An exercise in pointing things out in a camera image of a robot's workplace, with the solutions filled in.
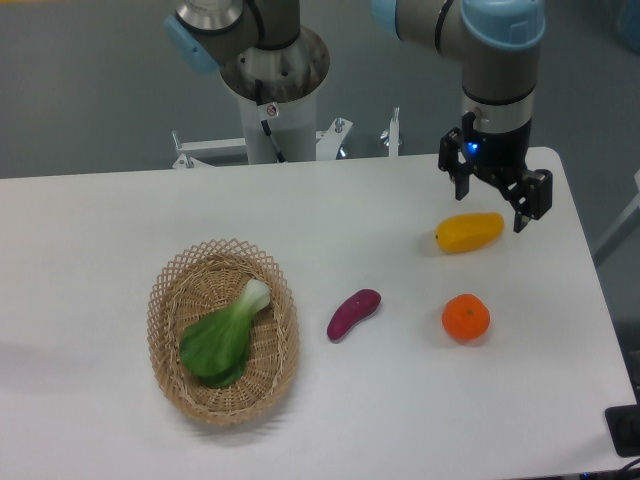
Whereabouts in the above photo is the woven wicker basket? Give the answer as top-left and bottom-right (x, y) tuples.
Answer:
(147, 239), (300, 427)

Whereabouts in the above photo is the orange tangerine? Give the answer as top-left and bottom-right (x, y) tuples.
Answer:
(441, 293), (491, 342)

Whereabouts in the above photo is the yellow mango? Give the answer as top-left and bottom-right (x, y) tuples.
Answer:
(435, 212), (505, 254)

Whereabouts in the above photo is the white frame at right edge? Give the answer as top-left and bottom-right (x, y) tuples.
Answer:
(592, 172), (639, 268)

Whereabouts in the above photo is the purple sweet potato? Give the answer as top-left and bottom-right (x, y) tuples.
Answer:
(326, 289), (382, 342)

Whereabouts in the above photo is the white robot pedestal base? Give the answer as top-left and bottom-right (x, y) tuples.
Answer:
(169, 29), (404, 170)

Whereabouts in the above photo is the black device at table edge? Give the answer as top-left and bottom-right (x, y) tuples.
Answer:
(604, 405), (639, 458)

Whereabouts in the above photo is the green bok choy vegetable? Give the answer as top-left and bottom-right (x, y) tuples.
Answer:
(179, 279), (270, 389)

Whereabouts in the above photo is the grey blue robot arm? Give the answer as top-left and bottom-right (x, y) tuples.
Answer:
(164, 1), (553, 231)

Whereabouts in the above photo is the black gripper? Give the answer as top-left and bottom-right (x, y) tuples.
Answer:
(438, 112), (553, 233)

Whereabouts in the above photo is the black cable on pedestal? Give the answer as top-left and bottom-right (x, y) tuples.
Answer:
(254, 79), (289, 164)

